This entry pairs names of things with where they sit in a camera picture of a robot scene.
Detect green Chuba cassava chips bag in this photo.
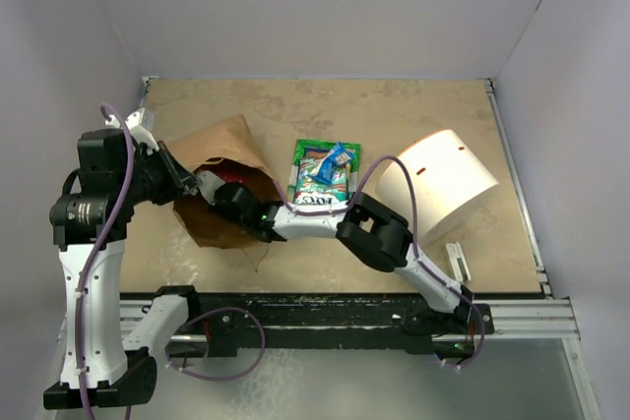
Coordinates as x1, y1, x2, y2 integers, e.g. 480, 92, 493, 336
287, 139, 361, 204

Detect aluminium table frame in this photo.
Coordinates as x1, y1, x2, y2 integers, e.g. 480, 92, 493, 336
119, 79, 599, 419

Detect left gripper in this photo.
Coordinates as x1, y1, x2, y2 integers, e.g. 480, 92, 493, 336
118, 141, 202, 206

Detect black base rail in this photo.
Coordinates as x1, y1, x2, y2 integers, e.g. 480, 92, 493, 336
157, 286, 496, 357

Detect teal Fox's candy bag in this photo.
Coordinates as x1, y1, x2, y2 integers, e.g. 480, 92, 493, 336
293, 157, 350, 206

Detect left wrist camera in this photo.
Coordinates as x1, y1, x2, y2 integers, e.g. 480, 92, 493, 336
100, 105, 158, 150

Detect purple cable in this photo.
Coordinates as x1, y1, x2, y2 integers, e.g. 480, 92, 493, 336
76, 103, 137, 420
270, 154, 486, 372

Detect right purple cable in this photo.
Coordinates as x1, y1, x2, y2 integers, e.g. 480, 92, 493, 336
270, 154, 486, 372

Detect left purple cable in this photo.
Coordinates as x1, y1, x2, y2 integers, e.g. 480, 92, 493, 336
76, 103, 137, 420

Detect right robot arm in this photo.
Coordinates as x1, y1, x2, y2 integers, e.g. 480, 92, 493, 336
202, 182, 473, 332

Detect red snack packet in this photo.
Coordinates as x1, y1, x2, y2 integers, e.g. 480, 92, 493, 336
218, 170, 247, 184

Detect small aluminium bracket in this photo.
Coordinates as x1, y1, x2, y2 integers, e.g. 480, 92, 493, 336
445, 242, 472, 283

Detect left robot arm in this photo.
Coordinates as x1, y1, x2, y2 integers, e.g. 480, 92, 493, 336
43, 126, 203, 410

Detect blue Burts chilli crisps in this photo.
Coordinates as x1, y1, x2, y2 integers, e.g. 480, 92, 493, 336
298, 148, 359, 181

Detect brown paper bag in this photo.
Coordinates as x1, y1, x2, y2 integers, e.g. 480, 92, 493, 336
166, 114, 280, 251

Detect light blue white snack packet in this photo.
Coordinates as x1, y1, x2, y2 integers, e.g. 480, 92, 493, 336
310, 142, 354, 186

